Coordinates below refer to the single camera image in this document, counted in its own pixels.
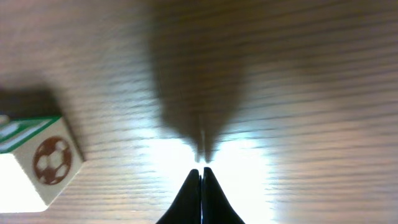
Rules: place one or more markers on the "yellow picture block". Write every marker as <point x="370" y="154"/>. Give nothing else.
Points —
<point x="39" y="158"/>

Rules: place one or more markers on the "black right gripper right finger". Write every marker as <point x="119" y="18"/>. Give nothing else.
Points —
<point x="215" y="206"/>

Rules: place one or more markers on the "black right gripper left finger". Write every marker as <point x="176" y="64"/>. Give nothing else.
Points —
<point x="186" y="207"/>

